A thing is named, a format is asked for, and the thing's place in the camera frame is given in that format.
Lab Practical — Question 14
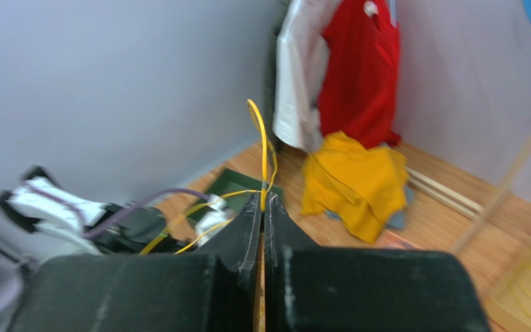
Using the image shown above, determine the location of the green plastic tray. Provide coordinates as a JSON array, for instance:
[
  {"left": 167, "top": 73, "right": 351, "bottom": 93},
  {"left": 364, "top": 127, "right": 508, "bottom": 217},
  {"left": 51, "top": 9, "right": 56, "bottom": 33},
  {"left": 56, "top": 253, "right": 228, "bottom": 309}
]
[{"left": 188, "top": 168, "right": 284, "bottom": 223}]

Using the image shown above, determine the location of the red shirt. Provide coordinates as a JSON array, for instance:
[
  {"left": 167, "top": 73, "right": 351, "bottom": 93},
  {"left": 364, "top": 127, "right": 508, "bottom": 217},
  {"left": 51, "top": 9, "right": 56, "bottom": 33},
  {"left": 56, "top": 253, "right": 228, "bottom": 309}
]
[{"left": 317, "top": 0, "right": 401, "bottom": 149}]

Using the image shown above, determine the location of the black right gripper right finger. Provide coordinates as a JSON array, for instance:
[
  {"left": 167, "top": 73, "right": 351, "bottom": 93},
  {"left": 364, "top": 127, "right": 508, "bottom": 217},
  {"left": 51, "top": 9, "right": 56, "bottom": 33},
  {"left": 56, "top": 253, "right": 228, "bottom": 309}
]
[{"left": 263, "top": 194, "right": 490, "bottom": 331}]

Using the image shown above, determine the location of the yellow shirt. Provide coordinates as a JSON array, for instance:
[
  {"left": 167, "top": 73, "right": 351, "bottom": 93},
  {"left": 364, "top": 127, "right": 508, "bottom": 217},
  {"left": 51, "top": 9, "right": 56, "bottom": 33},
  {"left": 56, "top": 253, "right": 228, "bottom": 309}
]
[{"left": 300, "top": 131, "right": 408, "bottom": 245}]

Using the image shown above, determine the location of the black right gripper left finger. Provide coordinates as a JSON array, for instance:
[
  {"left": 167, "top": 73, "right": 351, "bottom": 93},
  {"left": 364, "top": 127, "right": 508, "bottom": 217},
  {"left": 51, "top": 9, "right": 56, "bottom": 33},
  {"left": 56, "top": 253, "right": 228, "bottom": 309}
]
[{"left": 10, "top": 194, "right": 261, "bottom": 331}]

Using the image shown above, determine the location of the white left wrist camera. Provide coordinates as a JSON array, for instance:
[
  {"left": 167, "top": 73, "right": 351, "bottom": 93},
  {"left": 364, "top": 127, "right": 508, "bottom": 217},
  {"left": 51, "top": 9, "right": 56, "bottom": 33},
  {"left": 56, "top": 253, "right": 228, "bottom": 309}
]
[{"left": 194, "top": 194, "right": 236, "bottom": 247}]

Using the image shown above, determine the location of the olive green garment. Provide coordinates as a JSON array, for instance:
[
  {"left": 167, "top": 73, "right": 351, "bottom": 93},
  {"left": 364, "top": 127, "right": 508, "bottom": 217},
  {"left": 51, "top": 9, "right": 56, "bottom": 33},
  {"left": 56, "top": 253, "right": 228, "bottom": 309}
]
[{"left": 262, "top": 18, "right": 283, "bottom": 151}]

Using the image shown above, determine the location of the pink plastic tray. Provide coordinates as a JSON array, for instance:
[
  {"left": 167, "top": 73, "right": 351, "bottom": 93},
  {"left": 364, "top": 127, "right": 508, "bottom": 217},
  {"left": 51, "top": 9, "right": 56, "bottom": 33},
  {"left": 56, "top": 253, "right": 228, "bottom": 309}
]
[{"left": 374, "top": 230, "right": 419, "bottom": 250}]

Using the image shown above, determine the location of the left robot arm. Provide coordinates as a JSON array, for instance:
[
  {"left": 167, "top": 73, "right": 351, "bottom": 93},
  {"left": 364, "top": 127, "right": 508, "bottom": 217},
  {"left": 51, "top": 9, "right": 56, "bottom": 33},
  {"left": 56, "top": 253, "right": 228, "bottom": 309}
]
[{"left": 0, "top": 165, "right": 165, "bottom": 255}]

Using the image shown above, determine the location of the wooden hat stand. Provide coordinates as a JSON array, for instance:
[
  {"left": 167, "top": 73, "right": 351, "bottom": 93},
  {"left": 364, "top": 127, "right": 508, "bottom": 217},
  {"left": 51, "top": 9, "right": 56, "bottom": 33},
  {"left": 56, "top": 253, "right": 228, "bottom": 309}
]
[{"left": 407, "top": 134, "right": 531, "bottom": 255}]

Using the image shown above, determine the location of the purple left arm hose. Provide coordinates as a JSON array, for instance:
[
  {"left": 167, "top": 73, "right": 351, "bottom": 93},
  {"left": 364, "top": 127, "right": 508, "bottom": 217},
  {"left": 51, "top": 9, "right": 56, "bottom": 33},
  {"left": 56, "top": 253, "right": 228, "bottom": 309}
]
[{"left": 81, "top": 187, "right": 211, "bottom": 240}]

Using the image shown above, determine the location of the yellow cable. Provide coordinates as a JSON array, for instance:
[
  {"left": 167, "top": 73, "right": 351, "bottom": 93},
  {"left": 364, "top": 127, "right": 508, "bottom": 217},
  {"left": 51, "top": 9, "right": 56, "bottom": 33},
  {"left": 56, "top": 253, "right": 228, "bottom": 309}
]
[{"left": 138, "top": 98, "right": 279, "bottom": 255}]

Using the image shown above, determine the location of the white garment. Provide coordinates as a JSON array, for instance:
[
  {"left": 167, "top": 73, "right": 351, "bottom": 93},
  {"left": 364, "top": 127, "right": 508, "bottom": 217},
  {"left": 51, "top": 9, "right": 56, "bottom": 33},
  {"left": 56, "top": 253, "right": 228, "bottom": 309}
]
[{"left": 272, "top": 0, "right": 340, "bottom": 152}]

